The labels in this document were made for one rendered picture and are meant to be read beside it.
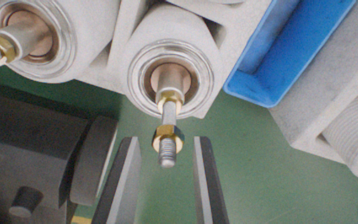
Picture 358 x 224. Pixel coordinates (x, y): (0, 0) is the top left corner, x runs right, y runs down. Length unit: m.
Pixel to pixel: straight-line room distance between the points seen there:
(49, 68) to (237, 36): 0.19
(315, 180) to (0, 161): 0.88
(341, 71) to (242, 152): 0.37
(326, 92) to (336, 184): 0.63
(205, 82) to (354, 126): 0.25
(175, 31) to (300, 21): 0.30
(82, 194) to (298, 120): 0.41
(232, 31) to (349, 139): 0.23
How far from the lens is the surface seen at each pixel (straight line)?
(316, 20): 0.40
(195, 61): 0.17
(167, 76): 0.17
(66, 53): 0.19
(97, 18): 0.20
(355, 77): 0.35
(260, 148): 0.64
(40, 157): 0.43
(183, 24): 0.17
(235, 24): 0.24
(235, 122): 0.55
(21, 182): 0.45
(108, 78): 0.27
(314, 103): 0.38
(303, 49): 0.39
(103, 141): 0.42
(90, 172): 0.42
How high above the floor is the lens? 0.41
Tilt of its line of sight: 54 degrees down
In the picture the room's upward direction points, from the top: 179 degrees clockwise
